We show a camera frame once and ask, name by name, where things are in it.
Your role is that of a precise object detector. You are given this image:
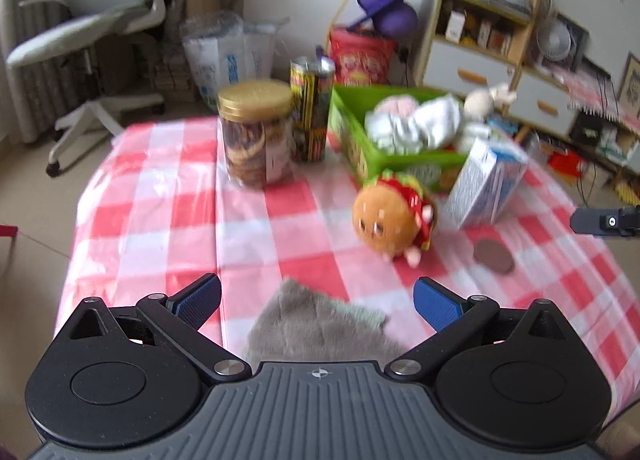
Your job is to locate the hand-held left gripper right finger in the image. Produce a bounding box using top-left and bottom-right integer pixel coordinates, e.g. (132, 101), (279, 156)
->
(385, 276), (569, 384)

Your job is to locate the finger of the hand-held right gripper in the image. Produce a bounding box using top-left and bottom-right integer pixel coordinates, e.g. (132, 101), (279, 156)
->
(570, 206), (640, 239)

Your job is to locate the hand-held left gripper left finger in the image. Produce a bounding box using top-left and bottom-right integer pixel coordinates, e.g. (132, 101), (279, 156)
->
(67, 274), (253, 384)

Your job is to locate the hamburger plush toy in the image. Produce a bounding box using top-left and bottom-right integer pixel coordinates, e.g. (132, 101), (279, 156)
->
(351, 169), (440, 268)

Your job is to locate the grey fluffy cloth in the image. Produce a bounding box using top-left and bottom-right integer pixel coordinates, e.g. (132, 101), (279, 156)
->
(241, 278), (406, 367)

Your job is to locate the green plastic bin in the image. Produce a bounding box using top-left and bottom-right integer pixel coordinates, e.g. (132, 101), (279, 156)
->
(327, 84), (468, 191)

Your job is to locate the brown round disc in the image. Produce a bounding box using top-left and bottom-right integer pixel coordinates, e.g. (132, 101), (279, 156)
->
(473, 239), (515, 275)

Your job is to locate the red checked tablecloth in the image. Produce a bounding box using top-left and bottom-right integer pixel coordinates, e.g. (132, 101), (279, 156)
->
(52, 115), (640, 421)

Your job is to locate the blue and white milk carton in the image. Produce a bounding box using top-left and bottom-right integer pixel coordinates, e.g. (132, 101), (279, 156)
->
(442, 136), (528, 230)

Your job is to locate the low wooden drawer cabinet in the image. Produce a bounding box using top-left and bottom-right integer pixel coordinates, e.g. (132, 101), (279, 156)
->
(505, 65), (583, 138)

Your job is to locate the pink lace cloth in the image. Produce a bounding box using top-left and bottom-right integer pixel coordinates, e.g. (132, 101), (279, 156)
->
(562, 67), (621, 121)

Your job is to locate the framed picture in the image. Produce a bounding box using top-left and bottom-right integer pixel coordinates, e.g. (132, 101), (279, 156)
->
(615, 52), (640, 121)

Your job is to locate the cookie jar with gold lid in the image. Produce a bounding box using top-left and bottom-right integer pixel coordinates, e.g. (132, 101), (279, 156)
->
(217, 81), (295, 190)

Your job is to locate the white desk fan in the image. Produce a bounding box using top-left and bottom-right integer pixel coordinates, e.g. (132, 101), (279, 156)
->
(536, 17), (573, 66)

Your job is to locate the wooden shelf cabinet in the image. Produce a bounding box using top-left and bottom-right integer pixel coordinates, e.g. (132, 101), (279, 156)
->
(412, 0), (543, 91)

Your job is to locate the tall drink can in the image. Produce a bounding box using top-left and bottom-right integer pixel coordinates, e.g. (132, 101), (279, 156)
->
(290, 56), (335, 163)

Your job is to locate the clear plastic bag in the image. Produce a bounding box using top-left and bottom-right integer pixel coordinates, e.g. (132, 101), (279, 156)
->
(181, 12), (246, 111)

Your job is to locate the red snack bucket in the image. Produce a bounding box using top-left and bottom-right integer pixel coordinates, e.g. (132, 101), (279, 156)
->
(327, 26), (396, 88)

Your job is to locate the purple bouncing ball toy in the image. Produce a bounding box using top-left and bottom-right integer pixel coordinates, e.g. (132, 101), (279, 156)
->
(350, 0), (423, 38)

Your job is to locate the white office chair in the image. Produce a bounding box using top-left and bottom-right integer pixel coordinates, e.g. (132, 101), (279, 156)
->
(5, 0), (168, 178)

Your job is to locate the white radiator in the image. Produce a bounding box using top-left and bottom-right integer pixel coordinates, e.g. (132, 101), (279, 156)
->
(0, 0), (76, 141)

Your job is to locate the dark picture frame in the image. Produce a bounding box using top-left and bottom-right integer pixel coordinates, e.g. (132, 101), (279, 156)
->
(555, 12), (590, 73)

